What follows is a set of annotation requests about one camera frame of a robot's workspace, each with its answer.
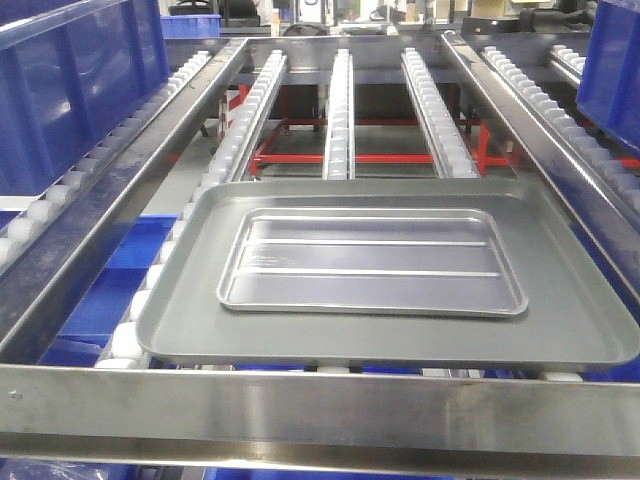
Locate small silver ribbed tray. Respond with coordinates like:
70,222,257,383
217,207,528,318

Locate large grey metal tray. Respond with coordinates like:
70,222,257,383
136,178,639,371

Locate large blue box left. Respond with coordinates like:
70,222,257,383
1,1,169,196

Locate blue box right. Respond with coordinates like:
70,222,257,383
577,1,639,153

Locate white roller track centre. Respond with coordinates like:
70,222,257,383
322,49,356,180

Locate white roller track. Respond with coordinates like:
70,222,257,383
322,49,356,180
1,50,212,271
482,46,639,213
401,48,480,179
95,50,287,369

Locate blue bin lower shelf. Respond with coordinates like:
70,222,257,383
39,215,177,367

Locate small blue bin background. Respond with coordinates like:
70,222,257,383
160,14,221,39

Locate white roller track far left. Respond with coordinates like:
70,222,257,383
1,50,212,271

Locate white roller track far right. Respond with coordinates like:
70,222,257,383
482,46,639,213

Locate red metal frame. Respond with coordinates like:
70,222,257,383
248,84,508,178

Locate right steel divider rail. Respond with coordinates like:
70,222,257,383
441,32,639,296

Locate steel divider rail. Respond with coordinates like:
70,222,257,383
441,32,639,296
1,39,247,364

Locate left steel divider rail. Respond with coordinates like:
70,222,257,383
1,39,247,364

